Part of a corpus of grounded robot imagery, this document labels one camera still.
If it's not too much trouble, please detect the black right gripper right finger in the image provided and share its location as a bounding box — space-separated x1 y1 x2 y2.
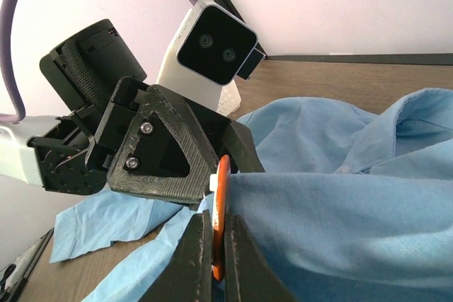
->
224 214 296 302

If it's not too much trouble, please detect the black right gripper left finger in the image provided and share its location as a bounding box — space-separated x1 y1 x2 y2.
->
140 210 212 302

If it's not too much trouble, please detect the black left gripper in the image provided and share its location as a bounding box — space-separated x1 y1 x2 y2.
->
86 77 265 205

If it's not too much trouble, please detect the orange white round brooch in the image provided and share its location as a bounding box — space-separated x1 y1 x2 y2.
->
210 155 231 282

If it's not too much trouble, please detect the light blue button shirt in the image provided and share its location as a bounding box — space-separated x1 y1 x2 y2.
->
50 88 452 301

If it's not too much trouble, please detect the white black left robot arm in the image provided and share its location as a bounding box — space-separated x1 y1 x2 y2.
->
1 19 264 206

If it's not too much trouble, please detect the white perforated plastic basket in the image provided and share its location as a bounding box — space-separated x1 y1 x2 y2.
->
217 81 241 117

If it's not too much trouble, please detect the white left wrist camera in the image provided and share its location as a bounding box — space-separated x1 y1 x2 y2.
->
156 0 265 112

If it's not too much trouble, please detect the black front mounting rail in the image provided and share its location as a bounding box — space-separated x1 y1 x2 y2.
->
1 228 54 301

